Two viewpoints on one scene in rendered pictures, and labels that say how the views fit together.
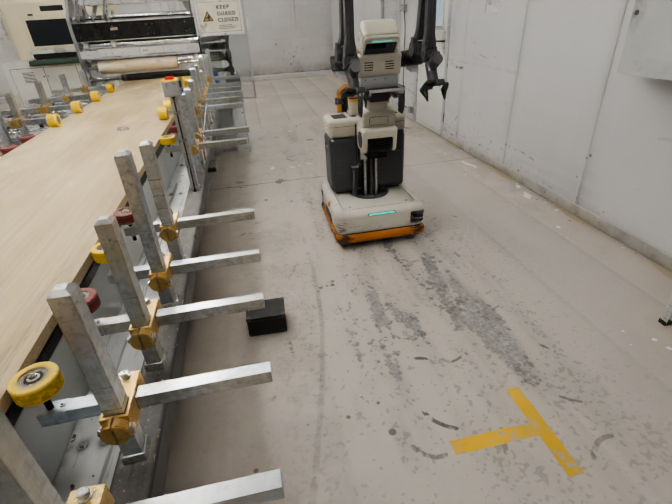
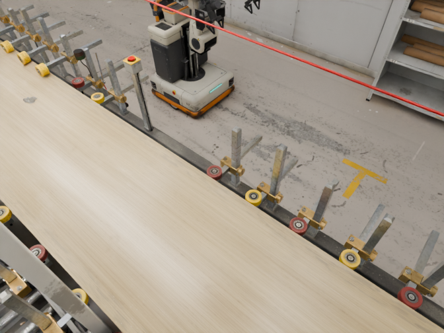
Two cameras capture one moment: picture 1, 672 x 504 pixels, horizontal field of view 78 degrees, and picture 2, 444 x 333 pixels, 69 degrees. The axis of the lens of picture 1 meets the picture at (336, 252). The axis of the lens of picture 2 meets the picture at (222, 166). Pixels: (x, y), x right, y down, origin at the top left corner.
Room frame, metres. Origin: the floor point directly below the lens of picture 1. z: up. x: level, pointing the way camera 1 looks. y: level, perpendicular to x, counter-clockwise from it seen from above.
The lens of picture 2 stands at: (0.43, 1.33, 2.19)
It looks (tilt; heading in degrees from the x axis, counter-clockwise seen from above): 49 degrees down; 321
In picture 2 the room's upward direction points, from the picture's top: 1 degrees counter-clockwise
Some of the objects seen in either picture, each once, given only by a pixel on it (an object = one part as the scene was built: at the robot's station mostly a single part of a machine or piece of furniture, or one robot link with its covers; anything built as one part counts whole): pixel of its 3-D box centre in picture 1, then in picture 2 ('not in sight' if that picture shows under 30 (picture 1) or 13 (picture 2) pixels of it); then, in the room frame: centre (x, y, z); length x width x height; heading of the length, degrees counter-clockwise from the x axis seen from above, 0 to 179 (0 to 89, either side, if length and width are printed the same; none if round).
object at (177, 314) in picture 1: (176, 315); (316, 207); (0.83, 0.41, 0.81); 0.43 x 0.03 x 0.04; 100
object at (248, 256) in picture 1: (186, 266); (274, 184); (1.08, 0.45, 0.80); 0.43 x 0.03 x 0.04; 100
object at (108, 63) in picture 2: (192, 140); (117, 91); (2.26, 0.73, 0.89); 0.04 x 0.04 x 0.48; 10
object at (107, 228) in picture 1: (137, 311); (318, 215); (0.78, 0.47, 0.87); 0.04 x 0.04 x 0.48; 10
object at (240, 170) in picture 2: (170, 226); (232, 166); (1.30, 0.56, 0.84); 0.14 x 0.06 x 0.05; 10
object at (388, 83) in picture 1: (380, 95); (209, 10); (2.59, -0.32, 0.99); 0.28 x 0.16 x 0.22; 100
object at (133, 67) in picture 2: (172, 88); (133, 65); (2.00, 0.69, 1.18); 0.07 x 0.07 x 0.08; 10
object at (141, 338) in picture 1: (146, 323); (312, 218); (0.80, 0.47, 0.81); 0.14 x 0.06 x 0.05; 10
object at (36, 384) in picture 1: (44, 397); (347, 263); (0.55, 0.56, 0.85); 0.08 x 0.08 x 0.11
